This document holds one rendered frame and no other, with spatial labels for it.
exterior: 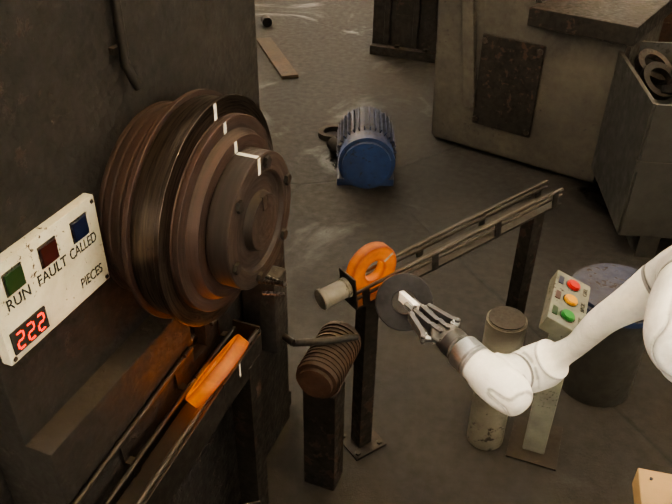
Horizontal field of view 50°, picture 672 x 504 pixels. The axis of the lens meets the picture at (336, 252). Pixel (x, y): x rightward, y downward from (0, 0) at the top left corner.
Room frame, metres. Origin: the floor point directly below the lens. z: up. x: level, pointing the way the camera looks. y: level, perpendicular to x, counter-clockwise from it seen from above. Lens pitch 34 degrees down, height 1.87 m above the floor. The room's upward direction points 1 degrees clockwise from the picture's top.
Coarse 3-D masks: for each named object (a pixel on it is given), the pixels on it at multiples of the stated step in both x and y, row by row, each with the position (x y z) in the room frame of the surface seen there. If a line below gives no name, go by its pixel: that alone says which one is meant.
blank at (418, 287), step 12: (396, 276) 1.54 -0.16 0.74; (408, 276) 1.53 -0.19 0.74; (384, 288) 1.52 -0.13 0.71; (396, 288) 1.52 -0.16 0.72; (408, 288) 1.52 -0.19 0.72; (420, 288) 1.51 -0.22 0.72; (384, 300) 1.50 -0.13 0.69; (420, 300) 1.50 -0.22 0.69; (432, 300) 1.50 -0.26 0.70; (384, 312) 1.48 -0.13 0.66; (396, 312) 1.48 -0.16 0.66; (408, 312) 1.50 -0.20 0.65; (396, 324) 1.47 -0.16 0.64; (408, 324) 1.46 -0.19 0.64
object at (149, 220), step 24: (216, 96) 1.32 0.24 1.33; (240, 96) 1.33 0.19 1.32; (168, 120) 1.20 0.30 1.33; (192, 120) 1.18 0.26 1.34; (264, 120) 1.42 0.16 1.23; (168, 144) 1.14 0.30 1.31; (192, 144) 1.16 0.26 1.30; (144, 168) 1.11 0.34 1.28; (168, 168) 1.09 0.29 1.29; (144, 192) 1.08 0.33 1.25; (168, 192) 1.07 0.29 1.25; (144, 216) 1.06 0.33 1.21; (168, 216) 1.06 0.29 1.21; (144, 240) 1.05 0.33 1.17; (168, 240) 1.05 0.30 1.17; (144, 264) 1.04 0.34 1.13; (168, 264) 1.05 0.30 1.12; (144, 288) 1.05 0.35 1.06; (168, 288) 1.04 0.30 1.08; (168, 312) 1.07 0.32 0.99; (192, 312) 1.10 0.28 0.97; (216, 312) 1.18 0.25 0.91
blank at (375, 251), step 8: (360, 248) 1.62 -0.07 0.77; (368, 248) 1.61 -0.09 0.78; (376, 248) 1.61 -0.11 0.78; (384, 248) 1.63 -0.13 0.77; (360, 256) 1.59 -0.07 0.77; (368, 256) 1.60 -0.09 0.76; (376, 256) 1.61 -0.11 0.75; (384, 256) 1.63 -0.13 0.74; (392, 256) 1.64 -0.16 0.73; (352, 264) 1.59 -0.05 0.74; (360, 264) 1.58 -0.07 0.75; (368, 264) 1.60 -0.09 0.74; (384, 264) 1.63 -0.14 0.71; (392, 264) 1.65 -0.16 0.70; (352, 272) 1.57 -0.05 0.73; (360, 272) 1.58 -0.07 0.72; (376, 272) 1.64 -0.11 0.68; (384, 272) 1.63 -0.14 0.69; (360, 280) 1.58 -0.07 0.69; (368, 280) 1.60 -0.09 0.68
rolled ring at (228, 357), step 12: (240, 336) 1.21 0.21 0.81; (228, 348) 1.16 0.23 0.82; (240, 348) 1.16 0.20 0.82; (216, 360) 1.23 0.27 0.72; (228, 360) 1.13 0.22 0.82; (204, 372) 1.20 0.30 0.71; (216, 372) 1.10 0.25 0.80; (228, 372) 1.11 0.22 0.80; (204, 384) 1.09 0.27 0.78; (216, 384) 1.09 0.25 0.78; (192, 396) 1.09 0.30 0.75; (204, 396) 1.08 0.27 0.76
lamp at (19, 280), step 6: (12, 270) 0.89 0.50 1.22; (18, 270) 0.90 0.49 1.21; (6, 276) 0.88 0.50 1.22; (12, 276) 0.89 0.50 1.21; (18, 276) 0.90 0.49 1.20; (6, 282) 0.87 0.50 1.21; (12, 282) 0.88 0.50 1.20; (18, 282) 0.89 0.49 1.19; (24, 282) 0.90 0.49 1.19; (12, 288) 0.88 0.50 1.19; (18, 288) 0.89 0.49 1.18
